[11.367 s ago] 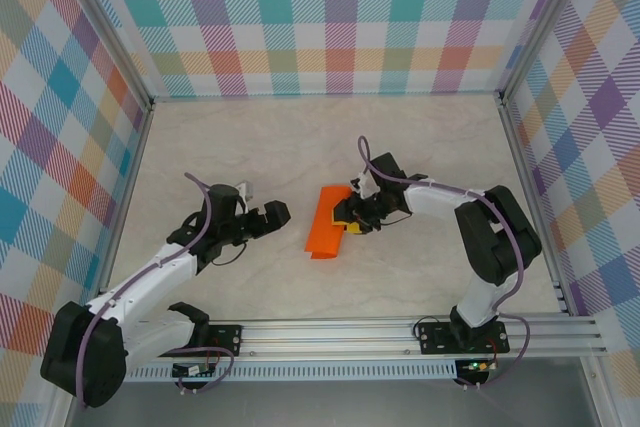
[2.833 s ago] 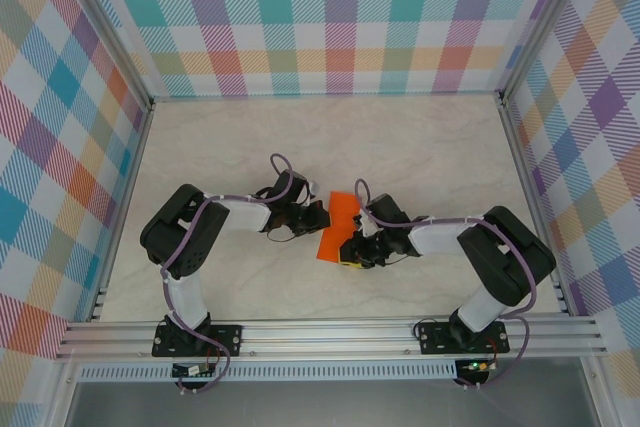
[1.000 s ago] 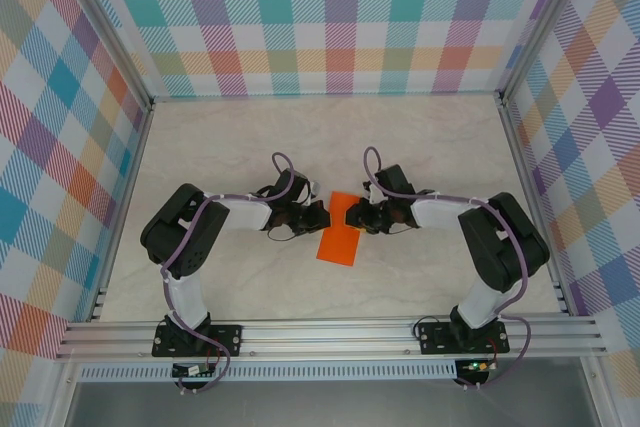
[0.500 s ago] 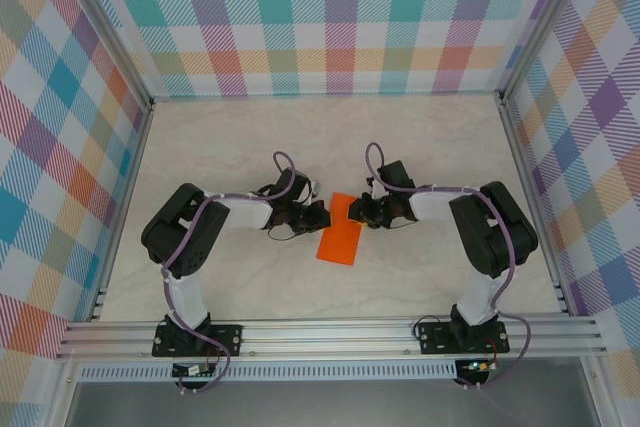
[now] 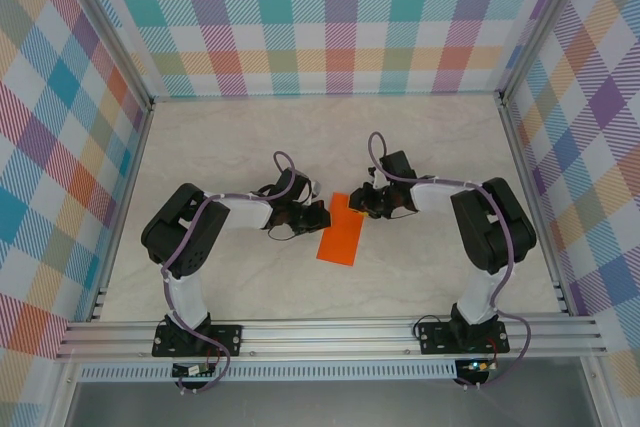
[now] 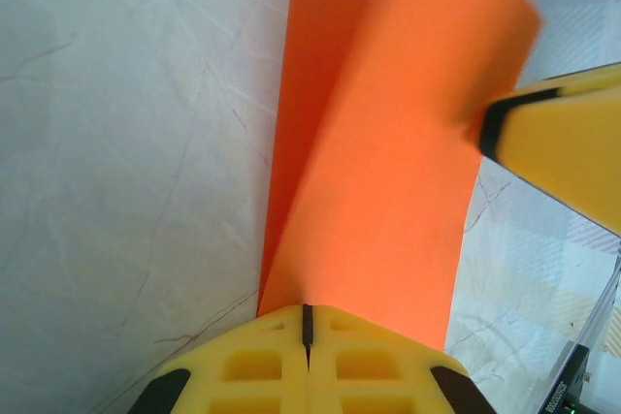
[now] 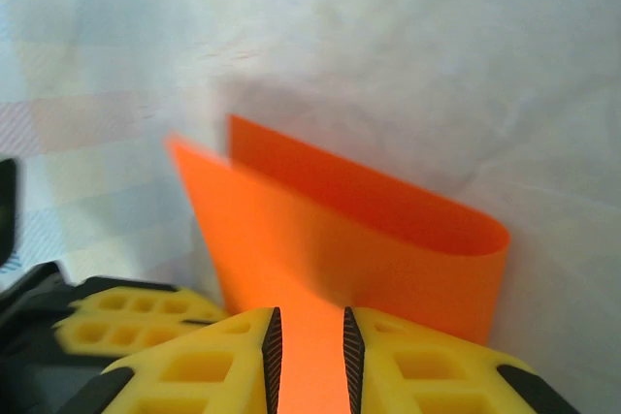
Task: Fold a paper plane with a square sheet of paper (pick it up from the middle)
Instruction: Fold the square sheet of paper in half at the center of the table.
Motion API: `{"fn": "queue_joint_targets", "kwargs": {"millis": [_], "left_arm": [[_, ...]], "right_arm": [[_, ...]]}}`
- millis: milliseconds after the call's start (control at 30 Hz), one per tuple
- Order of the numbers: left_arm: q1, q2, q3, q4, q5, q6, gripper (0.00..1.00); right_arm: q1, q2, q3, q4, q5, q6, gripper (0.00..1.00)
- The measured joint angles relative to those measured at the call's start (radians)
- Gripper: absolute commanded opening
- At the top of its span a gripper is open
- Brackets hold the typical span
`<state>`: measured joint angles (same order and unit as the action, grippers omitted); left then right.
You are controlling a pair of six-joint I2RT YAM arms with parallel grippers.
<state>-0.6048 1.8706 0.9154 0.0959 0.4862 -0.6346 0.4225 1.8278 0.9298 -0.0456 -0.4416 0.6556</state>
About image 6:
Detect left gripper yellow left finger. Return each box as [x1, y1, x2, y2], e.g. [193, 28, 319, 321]
[128, 304, 310, 414]

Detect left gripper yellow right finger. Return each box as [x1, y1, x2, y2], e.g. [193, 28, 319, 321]
[309, 305, 491, 414]

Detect orange paper sheet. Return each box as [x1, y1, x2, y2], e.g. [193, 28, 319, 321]
[254, 0, 543, 352]

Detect aluminium mounting rail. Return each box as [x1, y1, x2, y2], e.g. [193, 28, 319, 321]
[579, 258, 621, 352]

